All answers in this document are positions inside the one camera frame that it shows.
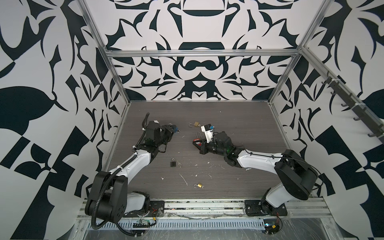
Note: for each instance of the small brass padlock near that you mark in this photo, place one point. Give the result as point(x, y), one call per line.
point(198, 186)

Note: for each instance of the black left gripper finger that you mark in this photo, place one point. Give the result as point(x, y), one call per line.
point(170, 127)
point(167, 139)

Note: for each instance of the left circuit board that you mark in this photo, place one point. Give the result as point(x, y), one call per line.
point(145, 223)

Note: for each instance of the black coat hook rail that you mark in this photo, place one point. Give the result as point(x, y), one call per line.
point(352, 102)

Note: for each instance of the right circuit board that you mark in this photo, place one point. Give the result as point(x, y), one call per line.
point(272, 226)

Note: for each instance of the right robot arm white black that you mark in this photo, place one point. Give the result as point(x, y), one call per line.
point(297, 177)

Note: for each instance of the red safety padlock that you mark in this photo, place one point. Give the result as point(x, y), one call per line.
point(197, 142)

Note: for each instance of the white slotted cable duct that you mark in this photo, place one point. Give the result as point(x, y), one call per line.
point(197, 224)

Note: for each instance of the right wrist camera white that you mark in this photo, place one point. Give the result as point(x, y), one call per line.
point(208, 131)

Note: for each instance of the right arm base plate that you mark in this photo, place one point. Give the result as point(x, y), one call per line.
point(255, 208)

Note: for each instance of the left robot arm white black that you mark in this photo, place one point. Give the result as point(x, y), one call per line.
point(109, 199)

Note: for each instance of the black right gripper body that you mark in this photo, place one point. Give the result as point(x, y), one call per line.
point(213, 149)

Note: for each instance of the small black padlock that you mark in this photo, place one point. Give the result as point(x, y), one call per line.
point(173, 163)

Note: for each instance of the circuit board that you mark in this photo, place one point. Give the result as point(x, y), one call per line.
point(272, 226)
point(145, 223)

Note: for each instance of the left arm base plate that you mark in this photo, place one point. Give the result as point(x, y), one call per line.
point(146, 210)

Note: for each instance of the small brass padlock far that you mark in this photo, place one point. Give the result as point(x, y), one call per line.
point(195, 124)

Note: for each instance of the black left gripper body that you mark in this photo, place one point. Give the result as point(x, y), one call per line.
point(162, 133)

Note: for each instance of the small brass padlock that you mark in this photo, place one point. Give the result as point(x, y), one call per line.
point(198, 186)
point(195, 124)

